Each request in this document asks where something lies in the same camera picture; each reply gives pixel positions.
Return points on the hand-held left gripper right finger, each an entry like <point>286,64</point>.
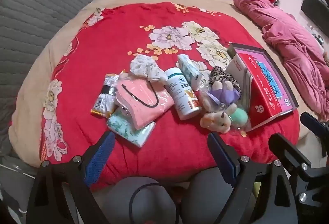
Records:
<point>221,154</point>

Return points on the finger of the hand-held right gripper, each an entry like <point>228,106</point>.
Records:
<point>312,122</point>
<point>285,149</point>

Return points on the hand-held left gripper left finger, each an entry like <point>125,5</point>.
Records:
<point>102,157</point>

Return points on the cream plush bear lilac dress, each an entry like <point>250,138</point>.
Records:
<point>217,121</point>

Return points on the green floral tissue pack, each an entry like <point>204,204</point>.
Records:
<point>128,131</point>
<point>187,69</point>

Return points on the green puff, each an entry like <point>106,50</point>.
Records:
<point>240,116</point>

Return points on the red cardboard box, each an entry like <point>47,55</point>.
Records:
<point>267,100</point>

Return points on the yellow edged snack packet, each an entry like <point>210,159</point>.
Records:
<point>102,103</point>

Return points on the pink cloth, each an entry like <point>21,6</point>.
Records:
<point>144,103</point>

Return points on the white floral cloth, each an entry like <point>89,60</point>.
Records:
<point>144,67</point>

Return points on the grey framed pink box lid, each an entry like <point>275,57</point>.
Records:
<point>290,99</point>

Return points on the person's left leg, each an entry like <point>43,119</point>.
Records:
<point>154,203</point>

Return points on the white supplement bottle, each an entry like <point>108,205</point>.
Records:
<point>181,95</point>

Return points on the leopard print scrunchie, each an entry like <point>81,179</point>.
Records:
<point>218,73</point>

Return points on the pink quilt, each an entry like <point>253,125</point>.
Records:
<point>290,36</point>

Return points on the red floral blanket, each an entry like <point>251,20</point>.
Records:
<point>115,41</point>

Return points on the grey quilted headboard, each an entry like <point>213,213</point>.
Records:
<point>38,8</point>

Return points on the black wall television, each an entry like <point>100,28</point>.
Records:
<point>313,8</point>

